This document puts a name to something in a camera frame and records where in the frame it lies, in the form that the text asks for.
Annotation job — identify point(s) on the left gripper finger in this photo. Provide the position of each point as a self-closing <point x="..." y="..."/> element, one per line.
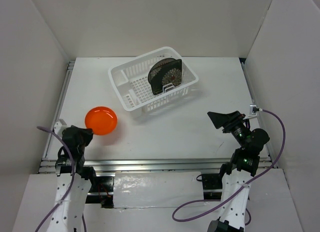
<point x="86" y="140"/>
<point x="84" y="133"/>

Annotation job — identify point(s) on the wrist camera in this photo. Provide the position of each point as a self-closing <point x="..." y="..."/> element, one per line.
<point x="59" y="126"/>
<point x="253" y="110"/>

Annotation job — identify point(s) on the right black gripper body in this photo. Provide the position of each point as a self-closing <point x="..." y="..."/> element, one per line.
<point x="238" y="128"/>

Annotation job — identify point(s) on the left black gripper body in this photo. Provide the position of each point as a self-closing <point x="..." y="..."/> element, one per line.
<point x="81" y="145"/>

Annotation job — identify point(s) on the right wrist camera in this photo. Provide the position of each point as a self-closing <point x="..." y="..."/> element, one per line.
<point x="253" y="110"/>

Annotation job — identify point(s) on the white round sunburst plate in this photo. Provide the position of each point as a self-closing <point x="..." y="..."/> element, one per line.
<point x="164" y="61"/>

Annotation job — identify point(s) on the orange round plate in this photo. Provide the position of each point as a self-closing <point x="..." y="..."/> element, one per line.
<point x="102" y="120"/>

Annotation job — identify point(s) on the black square floral plate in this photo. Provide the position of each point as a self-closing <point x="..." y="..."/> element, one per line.
<point x="169" y="74"/>

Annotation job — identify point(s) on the aluminium rail frame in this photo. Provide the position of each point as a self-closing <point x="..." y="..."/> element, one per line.
<point x="178" y="136"/>

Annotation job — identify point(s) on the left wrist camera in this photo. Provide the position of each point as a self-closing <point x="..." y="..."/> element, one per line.
<point x="59" y="126"/>

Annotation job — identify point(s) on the white plastic dish rack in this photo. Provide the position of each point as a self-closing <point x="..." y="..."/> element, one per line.
<point x="130" y="82"/>

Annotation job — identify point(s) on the white foam board cover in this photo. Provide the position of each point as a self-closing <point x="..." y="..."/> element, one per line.
<point x="155" y="189"/>

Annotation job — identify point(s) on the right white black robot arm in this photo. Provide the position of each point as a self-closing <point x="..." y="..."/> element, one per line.
<point x="241" y="168"/>

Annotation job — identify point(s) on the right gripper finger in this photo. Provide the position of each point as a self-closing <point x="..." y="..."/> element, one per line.
<point x="219" y="119"/>
<point x="236" y="115"/>

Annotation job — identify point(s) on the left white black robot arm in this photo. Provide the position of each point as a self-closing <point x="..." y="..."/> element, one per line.
<point x="74" y="180"/>

